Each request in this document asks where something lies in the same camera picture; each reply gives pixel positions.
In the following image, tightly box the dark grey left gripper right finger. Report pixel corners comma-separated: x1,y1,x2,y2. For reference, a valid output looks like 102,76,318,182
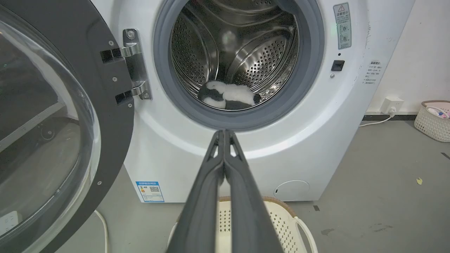
224,130,284,253

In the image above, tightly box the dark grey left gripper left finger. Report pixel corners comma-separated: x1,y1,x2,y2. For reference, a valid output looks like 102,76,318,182
166,130,225,253

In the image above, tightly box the cream perforated laundry basket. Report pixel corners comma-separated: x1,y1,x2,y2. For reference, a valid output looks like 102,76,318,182
168,196,319,253

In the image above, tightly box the black and white plush toy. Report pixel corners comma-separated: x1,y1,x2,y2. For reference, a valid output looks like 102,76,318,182
198,81,262,110

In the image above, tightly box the white front-load washing machine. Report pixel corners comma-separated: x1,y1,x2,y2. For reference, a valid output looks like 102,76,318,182
90,0,416,203

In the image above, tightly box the washing machine door with glass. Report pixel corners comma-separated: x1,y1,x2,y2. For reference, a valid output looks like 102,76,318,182
0,0,135,253

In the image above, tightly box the white woven basket pink rim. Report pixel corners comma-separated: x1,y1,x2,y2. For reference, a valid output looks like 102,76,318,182
414,100,450,143

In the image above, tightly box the blue energy label sticker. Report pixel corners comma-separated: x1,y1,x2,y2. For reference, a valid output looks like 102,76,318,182
136,181,165,203

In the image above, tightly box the metal door hinge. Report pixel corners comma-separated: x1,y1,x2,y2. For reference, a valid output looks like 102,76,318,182
121,29,153,100

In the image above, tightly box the grey warning label sticker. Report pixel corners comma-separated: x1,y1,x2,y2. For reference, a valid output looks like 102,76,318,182
333,2,352,50

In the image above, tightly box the white floor cable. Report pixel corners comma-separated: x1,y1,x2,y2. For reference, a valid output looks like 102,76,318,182
94,209,109,253

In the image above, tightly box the white power cable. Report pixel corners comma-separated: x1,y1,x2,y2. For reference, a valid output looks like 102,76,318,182
359,107,397,127

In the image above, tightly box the white wall power socket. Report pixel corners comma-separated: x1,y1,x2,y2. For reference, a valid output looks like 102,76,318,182
381,97,404,115

